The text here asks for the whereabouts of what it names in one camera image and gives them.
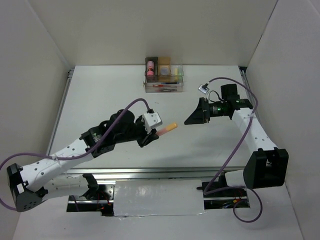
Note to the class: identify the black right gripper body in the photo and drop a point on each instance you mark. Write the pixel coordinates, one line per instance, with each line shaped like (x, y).
(214, 109)

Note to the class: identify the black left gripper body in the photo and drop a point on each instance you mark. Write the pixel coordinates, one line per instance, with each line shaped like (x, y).
(134, 134)

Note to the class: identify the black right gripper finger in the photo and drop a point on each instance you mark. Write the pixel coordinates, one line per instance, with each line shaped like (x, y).
(195, 119)
(200, 109)

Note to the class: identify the orange highlighter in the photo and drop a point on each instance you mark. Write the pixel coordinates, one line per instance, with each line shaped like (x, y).
(167, 129)

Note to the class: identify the blue ink pen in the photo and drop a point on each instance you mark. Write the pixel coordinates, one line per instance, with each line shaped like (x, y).
(170, 83)

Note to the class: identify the red gel pen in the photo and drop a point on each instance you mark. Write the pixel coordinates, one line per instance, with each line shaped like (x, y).
(160, 86)

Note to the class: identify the clear paper clip jar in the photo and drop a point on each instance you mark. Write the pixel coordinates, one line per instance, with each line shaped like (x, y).
(164, 70)

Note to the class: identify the pink capped eraser tube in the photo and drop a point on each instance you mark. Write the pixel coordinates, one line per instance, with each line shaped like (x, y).
(150, 68)

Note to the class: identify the green highlighter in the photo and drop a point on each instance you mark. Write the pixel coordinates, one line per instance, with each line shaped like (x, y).
(178, 78)

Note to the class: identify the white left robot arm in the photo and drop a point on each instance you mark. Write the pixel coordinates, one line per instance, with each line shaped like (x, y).
(33, 184)

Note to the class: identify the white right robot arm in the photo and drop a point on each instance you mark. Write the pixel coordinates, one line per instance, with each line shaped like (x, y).
(267, 165)

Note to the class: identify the clear stationery organizer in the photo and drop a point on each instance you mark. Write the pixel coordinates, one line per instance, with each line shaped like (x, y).
(157, 78)

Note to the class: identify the white foil front panel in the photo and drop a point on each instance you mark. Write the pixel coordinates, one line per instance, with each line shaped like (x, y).
(142, 198)

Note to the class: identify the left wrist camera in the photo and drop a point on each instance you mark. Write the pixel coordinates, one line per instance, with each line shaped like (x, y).
(151, 121)

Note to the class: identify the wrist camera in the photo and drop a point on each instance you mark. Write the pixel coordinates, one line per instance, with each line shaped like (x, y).
(151, 121)
(203, 88)

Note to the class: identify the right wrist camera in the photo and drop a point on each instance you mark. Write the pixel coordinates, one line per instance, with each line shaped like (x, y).
(203, 88)

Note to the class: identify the aluminium table edge rail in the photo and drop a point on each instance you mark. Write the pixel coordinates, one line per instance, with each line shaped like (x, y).
(108, 174)

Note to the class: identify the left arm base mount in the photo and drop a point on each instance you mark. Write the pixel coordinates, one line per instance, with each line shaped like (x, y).
(97, 197)

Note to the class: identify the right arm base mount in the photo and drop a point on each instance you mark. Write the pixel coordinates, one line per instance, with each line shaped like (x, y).
(224, 199)

